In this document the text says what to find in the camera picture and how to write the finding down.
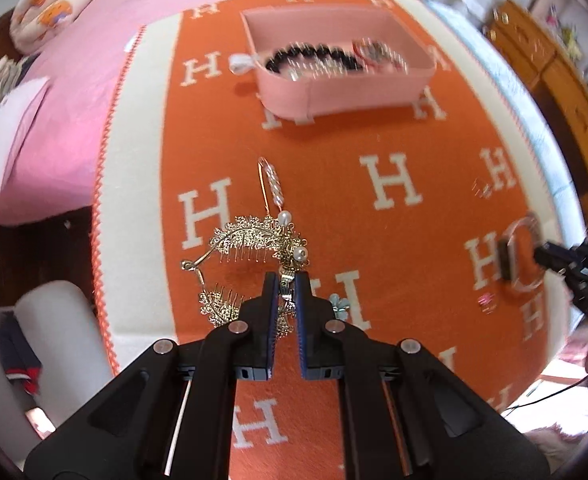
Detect black bead bracelet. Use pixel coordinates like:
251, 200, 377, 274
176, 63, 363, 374
264, 44, 365, 73

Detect wooden bed with pink sheet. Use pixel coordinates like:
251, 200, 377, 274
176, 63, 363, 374
0, 0, 400, 221

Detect white chair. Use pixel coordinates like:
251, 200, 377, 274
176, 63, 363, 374
0, 280, 120, 426

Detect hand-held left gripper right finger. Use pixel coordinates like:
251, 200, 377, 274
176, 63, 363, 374
294, 271, 560, 480

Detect wooden dresser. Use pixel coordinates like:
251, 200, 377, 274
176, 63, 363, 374
484, 0, 588, 221

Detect orange patterned pillow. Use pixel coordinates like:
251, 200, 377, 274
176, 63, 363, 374
10, 0, 110, 53

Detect orange letter-print blanket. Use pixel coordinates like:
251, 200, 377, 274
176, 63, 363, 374
91, 0, 587, 480

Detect red and blue cloth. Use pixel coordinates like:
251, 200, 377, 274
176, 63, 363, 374
0, 310, 42, 396

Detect pink storage box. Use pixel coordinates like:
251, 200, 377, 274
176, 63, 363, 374
241, 4, 436, 122

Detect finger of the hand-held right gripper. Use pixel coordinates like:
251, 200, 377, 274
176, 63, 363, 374
533, 241, 587, 275
564, 272, 588, 328

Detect pearl hairpin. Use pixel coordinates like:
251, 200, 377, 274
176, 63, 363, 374
258, 157, 295, 226

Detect red bangles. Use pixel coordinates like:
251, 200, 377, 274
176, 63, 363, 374
351, 39, 400, 66

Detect black cable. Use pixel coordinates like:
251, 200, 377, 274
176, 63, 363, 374
504, 375, 588, 413

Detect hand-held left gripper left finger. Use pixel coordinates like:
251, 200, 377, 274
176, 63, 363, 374
24, 270, 281, 480

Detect gold hair comb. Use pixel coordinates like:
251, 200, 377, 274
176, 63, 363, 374
181, 214, 311, 338

